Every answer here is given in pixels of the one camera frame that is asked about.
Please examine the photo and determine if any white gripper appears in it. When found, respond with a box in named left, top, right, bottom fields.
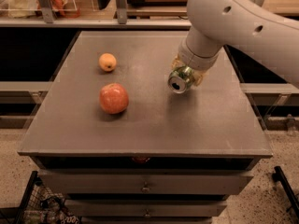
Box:
left=171, top=37, right=222, bottom=86

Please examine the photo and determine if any green soda can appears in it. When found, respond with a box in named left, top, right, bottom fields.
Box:
left=167, top=66, right=195, bottom=93

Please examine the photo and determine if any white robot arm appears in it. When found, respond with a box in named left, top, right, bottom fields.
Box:
left=178, top=0, right=299, bottom=87

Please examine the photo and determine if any red apple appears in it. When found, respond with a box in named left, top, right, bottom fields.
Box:
left=99, top=83, right=129, bottom=115

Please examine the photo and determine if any small orange fruit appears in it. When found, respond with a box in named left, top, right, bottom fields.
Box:
left=98, top=53, right=117, bottom=72

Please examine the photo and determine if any grey drawer cabinet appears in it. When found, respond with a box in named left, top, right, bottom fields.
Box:
left=19, top=31, right=272, bottom=224

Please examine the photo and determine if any clear plastic box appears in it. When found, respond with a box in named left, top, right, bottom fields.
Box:
left=0, top=0, right=79, bottom=18

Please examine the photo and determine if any black metal frame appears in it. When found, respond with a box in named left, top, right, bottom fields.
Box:
left=272, top=166, right=299, bottom=218

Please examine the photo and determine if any metal shelf rail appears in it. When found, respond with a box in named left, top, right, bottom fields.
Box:
left=0, top=18, right=191, bottom=30

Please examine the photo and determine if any black wire basket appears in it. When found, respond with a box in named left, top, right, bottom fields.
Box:
left=0, top=170, right=81, bottom=224

